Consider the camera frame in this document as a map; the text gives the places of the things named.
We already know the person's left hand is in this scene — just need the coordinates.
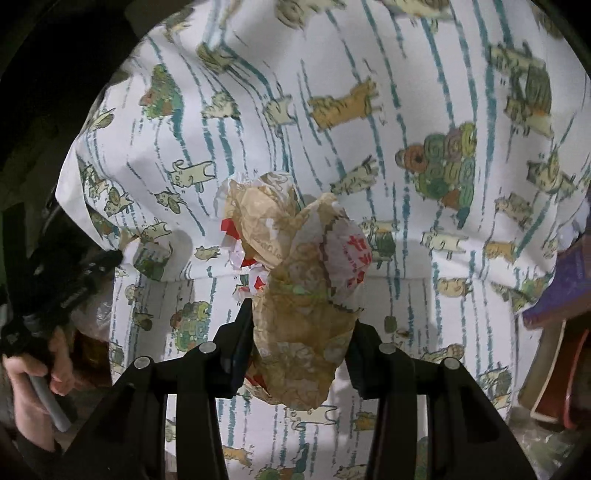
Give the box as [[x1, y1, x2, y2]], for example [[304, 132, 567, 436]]
[[4, 327, 77, 446]]

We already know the purple package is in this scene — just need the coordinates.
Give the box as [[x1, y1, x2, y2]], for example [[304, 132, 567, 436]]
[[522, 237, 591, 329]]

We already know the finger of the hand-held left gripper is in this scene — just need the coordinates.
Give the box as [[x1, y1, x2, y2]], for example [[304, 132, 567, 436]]
[[69, 248, 124, 296]]

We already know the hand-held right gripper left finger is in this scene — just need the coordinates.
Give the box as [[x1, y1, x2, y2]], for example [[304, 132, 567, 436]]
[[65, 298, 254, 480]]

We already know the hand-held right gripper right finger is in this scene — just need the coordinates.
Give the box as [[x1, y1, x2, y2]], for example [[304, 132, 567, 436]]
[[345, 322, 537, 480]]

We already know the brown red-print food wrapper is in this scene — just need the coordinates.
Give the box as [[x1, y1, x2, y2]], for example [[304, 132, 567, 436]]
[[222, 171, 374, 411]]

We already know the cat print white cloth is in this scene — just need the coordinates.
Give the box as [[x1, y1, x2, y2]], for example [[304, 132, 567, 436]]
[[54, 0, 591, 480]]

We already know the clear plastic bag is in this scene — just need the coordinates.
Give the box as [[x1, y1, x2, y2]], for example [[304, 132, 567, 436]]
[[71, 285, 115, 343]]

